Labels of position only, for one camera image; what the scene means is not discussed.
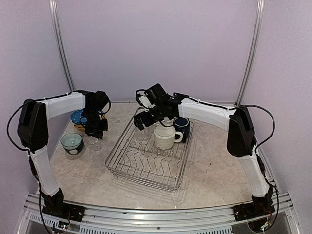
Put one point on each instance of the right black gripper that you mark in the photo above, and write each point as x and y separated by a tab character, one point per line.
147	121

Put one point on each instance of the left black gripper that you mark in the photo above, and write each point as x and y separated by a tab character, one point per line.
99	132

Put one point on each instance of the yellow polka dot plate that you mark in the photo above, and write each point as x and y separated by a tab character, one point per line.
101	125
80	128

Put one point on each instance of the pale striped bowl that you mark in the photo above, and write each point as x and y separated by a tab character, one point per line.
71	141

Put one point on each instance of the teal and white bowl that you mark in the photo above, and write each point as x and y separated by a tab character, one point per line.
74	150

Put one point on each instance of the blue polka dot plate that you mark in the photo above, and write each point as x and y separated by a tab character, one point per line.
78	117

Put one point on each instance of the dark blue mug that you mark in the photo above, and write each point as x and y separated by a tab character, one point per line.
182	125

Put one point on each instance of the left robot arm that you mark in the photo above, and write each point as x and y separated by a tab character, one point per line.
33	132

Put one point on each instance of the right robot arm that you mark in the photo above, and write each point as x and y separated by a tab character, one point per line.
241	141

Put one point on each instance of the cream ribbed mug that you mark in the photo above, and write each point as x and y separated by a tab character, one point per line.
166	137

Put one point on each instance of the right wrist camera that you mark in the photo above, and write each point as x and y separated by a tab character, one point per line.
154	96

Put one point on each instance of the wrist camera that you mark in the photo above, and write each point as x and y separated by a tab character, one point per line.
154	96
102	100

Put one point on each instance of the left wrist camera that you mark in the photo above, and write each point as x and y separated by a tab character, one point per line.
102	100

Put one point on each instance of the metal wire dish rack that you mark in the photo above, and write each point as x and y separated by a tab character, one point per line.
136	158

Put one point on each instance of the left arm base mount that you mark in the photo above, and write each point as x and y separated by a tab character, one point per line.
69	212

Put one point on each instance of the aluminium front rail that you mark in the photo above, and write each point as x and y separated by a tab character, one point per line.
210	220

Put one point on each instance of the left aluminium frame post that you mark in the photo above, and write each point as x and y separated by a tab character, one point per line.
60	44

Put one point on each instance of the aluminium frame post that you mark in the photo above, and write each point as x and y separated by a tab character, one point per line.
252	51
60	44

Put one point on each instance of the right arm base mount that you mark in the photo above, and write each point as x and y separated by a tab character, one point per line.
246	211

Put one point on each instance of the right aluminium frame post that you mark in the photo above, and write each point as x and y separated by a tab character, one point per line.
252	51

